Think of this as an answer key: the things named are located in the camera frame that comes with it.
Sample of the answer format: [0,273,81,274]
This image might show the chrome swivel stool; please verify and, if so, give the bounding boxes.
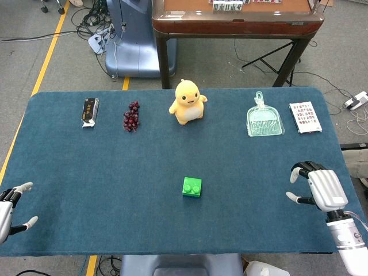
[40,0,66,15]

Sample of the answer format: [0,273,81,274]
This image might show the white booklet with red prints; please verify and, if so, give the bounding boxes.
[289,101,323,135]

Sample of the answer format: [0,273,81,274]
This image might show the mahjong tile row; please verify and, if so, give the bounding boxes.
[208,0,251,5]
[212,1,244,12]

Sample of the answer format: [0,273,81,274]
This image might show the grey-blue robot chassis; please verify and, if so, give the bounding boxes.
[119,254,244,276]

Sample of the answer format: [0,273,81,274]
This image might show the yellow plush duck toy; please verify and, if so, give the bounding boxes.
[168,79,208,126]

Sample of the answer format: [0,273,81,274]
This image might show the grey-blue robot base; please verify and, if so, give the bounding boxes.
[104,0,178,79]

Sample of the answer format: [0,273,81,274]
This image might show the green toy brick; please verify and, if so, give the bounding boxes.
[182,176,202,199]

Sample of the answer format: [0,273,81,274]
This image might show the black metal bar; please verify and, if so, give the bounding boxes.
[340,143,368,151]

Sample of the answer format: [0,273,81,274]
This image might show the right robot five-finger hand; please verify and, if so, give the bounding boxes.
[285,160,349,213]

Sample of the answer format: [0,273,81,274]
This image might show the white plastic jug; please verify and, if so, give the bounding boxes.
[243,260,290,276]

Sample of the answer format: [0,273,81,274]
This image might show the dark red grape bunch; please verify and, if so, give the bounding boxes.
[123,101,141,133]

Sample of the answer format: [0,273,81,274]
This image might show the black floor cable bundle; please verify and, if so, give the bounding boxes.
[70,0,116,38]

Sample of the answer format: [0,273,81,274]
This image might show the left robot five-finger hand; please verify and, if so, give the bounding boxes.
[0,181,39,245]

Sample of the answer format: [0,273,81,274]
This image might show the brown mahjong table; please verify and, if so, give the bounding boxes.
[151,0,325,89]

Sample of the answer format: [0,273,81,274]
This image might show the black carton box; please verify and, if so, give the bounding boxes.
[80,97,100,128]

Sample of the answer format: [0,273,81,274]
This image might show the white power strip with plugs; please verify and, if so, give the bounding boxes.
[87,24,116,55]

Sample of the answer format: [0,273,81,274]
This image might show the beige fabric bundle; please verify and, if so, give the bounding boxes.
[343,148,368,187]

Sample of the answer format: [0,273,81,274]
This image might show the clear plastic dustpan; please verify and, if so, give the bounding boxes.
[246,91,285,138]

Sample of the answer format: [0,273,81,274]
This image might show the blue felt table cloth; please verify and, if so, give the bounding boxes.
[0,87,366,258]

